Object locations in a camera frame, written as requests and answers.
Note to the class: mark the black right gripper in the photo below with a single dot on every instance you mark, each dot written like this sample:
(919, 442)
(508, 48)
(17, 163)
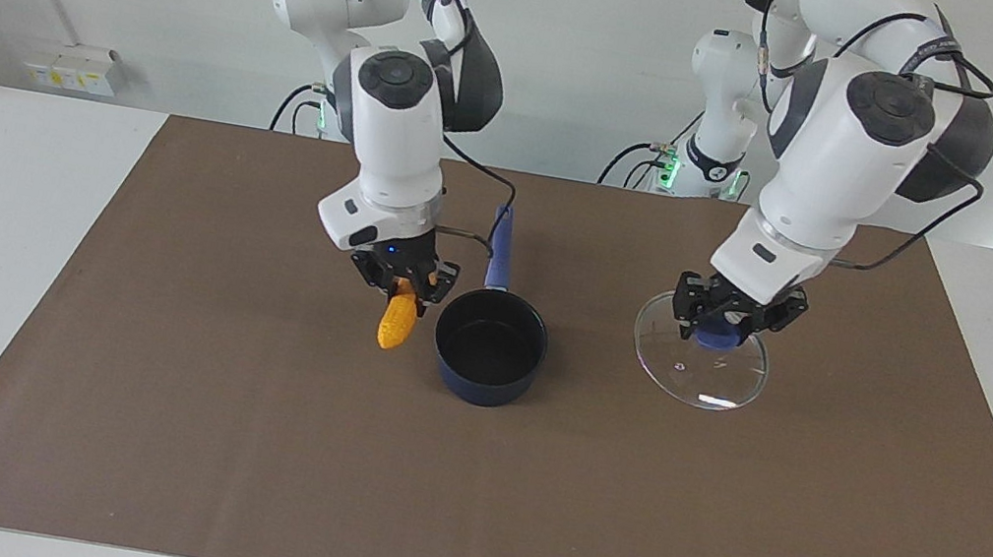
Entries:
(396, 253)

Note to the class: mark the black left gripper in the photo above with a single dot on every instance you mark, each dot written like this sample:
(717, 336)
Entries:
(736, 307)

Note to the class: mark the glass lid with blue knob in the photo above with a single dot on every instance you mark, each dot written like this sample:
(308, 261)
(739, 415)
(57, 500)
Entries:
(718, 339)

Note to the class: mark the yellow corn cob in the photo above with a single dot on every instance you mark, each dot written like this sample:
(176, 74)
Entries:
(397, 323)

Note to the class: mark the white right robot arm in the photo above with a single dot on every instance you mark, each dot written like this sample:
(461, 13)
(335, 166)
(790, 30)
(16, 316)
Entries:
(398, 143)

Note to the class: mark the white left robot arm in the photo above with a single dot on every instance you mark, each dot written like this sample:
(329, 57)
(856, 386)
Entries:
(832, 172)

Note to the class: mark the dark blue saucepan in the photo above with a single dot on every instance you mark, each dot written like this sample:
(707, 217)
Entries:
(484, 386)

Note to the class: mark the brown table mat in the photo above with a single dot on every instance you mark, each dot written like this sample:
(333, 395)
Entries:
(720, 503)

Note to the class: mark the white wall socket strip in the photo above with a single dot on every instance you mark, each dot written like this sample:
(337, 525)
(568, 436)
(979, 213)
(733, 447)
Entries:
(70, 75)

